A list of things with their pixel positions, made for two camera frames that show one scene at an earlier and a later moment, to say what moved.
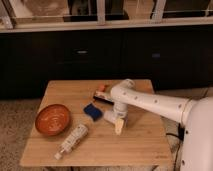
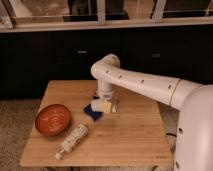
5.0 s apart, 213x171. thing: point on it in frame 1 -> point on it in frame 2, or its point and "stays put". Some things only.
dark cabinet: (170, 60) stays put
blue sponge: (93, 111) stays put
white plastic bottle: (73, 139) stays put
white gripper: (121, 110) -> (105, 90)
